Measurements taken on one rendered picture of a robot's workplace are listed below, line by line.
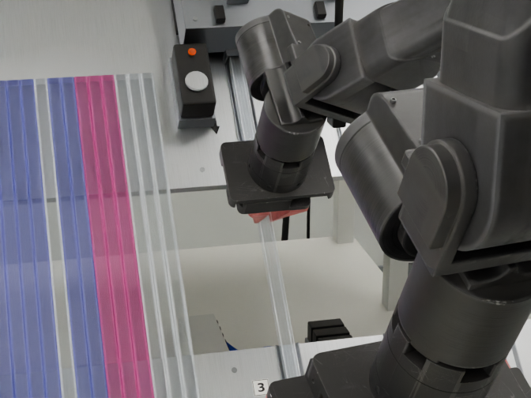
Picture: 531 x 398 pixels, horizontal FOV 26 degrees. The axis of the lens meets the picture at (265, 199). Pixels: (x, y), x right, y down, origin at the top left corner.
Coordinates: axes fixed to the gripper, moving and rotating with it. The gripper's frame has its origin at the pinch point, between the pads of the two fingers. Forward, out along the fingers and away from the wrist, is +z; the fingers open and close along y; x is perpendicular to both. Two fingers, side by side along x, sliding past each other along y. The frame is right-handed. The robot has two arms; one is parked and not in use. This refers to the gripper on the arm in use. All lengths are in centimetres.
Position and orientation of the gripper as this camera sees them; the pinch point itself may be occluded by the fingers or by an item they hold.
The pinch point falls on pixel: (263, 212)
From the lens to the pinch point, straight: 117.4
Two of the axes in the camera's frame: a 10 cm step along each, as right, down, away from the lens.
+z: -1.5, 4.9, 8.6
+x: 1.8, 8.7, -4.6
